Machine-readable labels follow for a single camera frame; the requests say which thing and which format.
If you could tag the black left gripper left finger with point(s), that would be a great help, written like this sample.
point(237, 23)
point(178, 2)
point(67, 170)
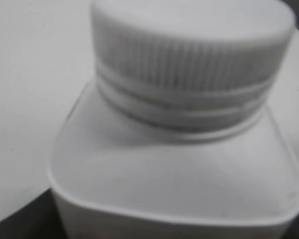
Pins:
point(39, 219)

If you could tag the white strawberry yogurt bottle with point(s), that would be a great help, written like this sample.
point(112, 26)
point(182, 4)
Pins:
point(113, 178)

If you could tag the white ribbed bottle cap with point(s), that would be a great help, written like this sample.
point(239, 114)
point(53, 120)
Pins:
point(192, 65)

